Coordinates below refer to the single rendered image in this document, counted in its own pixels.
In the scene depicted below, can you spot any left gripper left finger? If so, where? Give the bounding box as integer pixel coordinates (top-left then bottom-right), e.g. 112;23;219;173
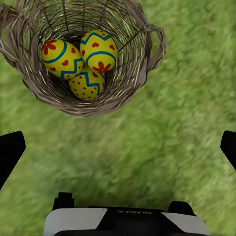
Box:
0;131;26;190

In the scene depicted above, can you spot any wicker basket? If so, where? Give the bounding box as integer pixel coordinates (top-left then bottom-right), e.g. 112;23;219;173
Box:
0;0;168;117

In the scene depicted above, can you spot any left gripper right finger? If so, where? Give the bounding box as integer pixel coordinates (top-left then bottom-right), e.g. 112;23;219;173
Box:
220;130;236;170

